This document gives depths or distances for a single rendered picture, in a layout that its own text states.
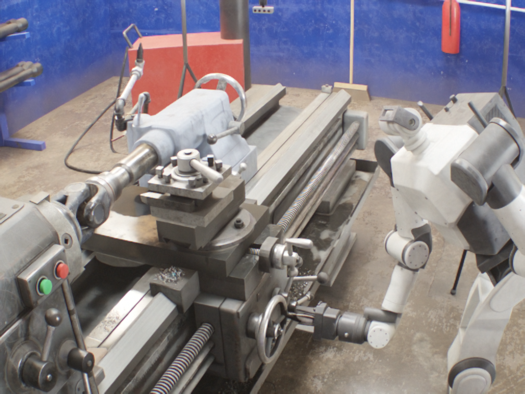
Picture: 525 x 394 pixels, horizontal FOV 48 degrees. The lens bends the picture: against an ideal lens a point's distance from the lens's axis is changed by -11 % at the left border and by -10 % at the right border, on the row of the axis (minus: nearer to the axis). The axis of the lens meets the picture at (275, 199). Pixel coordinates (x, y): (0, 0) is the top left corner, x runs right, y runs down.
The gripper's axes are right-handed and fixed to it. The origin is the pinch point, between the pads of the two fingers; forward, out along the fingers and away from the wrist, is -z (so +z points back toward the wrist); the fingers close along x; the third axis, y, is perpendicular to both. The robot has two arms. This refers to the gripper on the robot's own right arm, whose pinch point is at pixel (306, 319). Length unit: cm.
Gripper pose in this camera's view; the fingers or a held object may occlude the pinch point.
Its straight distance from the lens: 191.1
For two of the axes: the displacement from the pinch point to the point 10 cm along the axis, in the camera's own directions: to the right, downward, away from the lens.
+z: 9.4, 1.4, -3.2
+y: -3.5, 3.1, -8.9
